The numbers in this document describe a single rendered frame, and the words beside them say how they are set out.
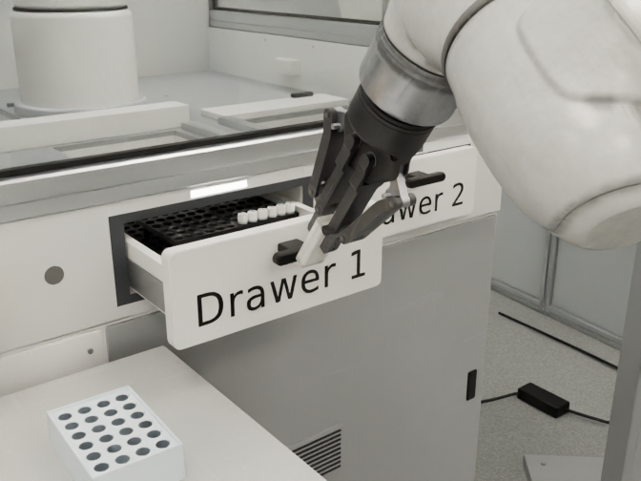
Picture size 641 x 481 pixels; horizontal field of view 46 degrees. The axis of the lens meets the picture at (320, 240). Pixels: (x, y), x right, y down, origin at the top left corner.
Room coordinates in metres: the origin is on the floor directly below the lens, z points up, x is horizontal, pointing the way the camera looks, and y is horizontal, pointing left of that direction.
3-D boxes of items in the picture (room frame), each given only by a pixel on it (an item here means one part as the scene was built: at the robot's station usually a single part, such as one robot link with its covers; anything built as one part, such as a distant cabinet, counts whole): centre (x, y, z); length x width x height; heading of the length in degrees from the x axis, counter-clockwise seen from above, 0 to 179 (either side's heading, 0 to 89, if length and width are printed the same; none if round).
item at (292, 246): (0.78, 0.03, 0.91); 0.07 x 0.04 x 0.01; 128
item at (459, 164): (1.10, -0.13, 0.87); 0.29 x 0.02 x 0.11; 128
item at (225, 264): (0.80, 0.04, 0.87); 0.29 x 0.02 x 0.11; 128
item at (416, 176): (1.07, -0.15, 0.91); 0.07 x 0.04 x 0.01; 128
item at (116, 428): (0.60, 0.19, 0.78); 0.12 x 0.08 x 0.04; 36
